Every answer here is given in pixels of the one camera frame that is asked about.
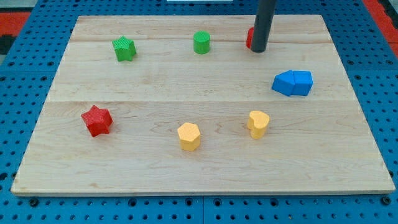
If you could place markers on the red star block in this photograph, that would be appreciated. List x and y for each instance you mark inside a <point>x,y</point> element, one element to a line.
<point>97,121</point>

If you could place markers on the yellow hexagon block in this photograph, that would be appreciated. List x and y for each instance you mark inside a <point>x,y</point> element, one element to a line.
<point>189,136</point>

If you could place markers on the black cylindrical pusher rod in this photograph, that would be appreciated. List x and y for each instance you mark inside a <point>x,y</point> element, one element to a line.
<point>262,25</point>

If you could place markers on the yellow heart block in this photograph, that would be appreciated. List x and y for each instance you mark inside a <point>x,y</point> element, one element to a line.
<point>257,123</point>

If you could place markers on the light wooden board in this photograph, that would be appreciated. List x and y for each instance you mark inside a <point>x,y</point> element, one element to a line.
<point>317,141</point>

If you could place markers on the green star block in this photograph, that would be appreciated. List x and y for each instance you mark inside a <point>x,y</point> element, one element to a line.
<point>124,49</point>

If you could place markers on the blue pentagon block left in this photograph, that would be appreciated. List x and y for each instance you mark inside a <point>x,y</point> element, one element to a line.
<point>284,83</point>

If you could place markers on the red block behind rod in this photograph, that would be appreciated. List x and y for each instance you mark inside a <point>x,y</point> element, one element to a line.
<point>249,37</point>

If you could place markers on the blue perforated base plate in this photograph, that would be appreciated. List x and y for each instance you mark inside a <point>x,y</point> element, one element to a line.
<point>31,63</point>

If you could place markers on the green cylinder block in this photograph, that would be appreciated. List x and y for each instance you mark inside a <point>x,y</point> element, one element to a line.
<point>201,42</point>

